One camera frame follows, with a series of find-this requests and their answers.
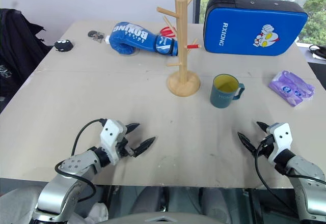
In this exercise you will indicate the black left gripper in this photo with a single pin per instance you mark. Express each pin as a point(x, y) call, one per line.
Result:
point(124, 149)

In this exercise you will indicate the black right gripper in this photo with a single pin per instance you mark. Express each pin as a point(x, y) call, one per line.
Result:
point(266, 146)

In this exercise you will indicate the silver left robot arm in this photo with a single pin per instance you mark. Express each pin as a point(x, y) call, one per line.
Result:
point(68, 166)

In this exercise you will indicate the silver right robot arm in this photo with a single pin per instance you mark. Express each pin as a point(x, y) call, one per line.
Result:
point(305, 169)

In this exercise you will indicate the teal mug yellow inside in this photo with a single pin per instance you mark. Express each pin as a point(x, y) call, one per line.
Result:
point(221, 98)

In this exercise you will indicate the wooden mug tree stand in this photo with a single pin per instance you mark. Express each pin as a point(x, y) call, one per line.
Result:
point(182, 56)

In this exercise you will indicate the purple tissue pack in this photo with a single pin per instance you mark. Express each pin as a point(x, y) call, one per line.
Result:
point(290, 86)

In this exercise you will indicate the silver robot torso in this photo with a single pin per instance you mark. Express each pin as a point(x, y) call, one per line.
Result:
point(163, 219)

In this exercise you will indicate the blue boxing glove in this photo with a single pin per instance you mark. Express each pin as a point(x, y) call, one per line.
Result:
point(132, 37)

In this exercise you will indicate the blue black kick pad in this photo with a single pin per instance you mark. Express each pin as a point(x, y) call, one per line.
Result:
point(237, 30)

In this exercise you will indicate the dark key bunch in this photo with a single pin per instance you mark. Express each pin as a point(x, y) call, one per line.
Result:
point(94, 34)

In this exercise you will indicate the black round pouch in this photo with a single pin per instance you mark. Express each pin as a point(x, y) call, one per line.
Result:
point(63, 45)

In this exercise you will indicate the black jacket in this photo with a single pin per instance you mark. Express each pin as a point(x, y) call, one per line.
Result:
point(15, 45)

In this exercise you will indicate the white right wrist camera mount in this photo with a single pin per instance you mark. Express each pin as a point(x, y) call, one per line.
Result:
point(282, 137)

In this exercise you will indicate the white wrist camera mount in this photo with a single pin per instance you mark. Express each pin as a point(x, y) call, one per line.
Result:
point(109, 135)
point(282, 137)

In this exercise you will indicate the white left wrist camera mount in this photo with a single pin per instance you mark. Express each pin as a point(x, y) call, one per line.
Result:
point(109, 135)

